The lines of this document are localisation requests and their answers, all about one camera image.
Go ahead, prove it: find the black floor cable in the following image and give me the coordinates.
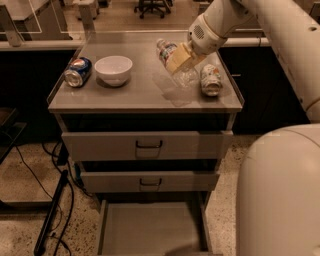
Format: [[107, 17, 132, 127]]
[[0, 131, 91, 256]]

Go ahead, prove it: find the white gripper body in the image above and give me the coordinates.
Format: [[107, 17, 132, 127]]
[[188, 13, 226, 55]]

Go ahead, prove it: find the grey middle drawer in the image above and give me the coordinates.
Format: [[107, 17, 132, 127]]
[[81, 171, 219, 193]]

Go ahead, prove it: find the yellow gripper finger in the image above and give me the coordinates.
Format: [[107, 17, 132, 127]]
[[166, 43, 206, 74]]

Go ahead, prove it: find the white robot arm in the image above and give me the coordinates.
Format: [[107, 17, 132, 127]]
[[167, 0, 320, 256]]

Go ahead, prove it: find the white ceramic bowl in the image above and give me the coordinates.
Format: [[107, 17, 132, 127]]
[[94, 56, 133, 87]]

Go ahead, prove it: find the black bar on floor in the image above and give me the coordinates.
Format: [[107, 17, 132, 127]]
[[33, 170, 68, 256]]

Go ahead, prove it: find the grey top drawer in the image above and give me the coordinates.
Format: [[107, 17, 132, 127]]
[[62, 131, 233, 161]]

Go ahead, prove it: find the grey drawer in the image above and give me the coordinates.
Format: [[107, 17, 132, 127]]
[[94, 199, 213, 256], [62, 131, 233, 161], [81, 171, 219, 193]]

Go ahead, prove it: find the grey drawer cabinet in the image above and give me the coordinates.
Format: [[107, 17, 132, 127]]
[[49, 32, 243, 245]]

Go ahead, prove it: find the blue pepsi can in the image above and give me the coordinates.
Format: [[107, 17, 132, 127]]
[[64, 57, 92, 88]]

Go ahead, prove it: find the clear plastic water bottle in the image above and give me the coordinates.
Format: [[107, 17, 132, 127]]
[[156, 38, 199, 89]]

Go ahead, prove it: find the dark side table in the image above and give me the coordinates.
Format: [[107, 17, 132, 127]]
[[0, 107, 26, 164]]

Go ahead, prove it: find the grey bottom drawer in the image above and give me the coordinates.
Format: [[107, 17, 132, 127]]
[[94, 199, 213, 256]]

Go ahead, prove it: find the black office chair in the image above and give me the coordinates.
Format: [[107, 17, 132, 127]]
[[134, 0, 173, 19]]

